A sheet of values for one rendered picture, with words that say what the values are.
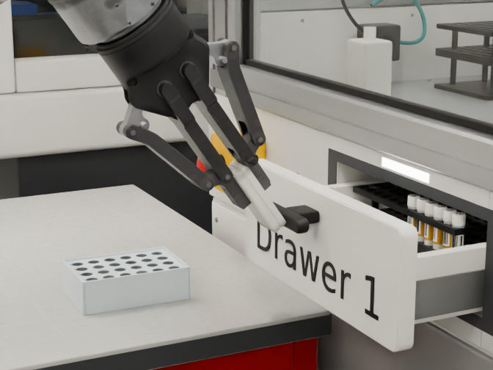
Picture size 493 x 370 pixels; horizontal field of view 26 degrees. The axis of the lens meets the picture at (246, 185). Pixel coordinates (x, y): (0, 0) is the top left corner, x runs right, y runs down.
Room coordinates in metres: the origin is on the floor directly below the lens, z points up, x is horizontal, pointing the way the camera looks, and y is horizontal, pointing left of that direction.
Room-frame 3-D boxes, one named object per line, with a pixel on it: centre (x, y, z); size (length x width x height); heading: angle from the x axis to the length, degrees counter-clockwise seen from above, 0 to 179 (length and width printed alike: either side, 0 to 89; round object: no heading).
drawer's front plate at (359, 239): (0.97, -0.07, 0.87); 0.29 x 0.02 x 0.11; 26
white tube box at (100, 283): (1.14, 0.14, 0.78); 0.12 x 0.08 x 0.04; 114
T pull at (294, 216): (0.96, -0.05, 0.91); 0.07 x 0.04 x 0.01; 26
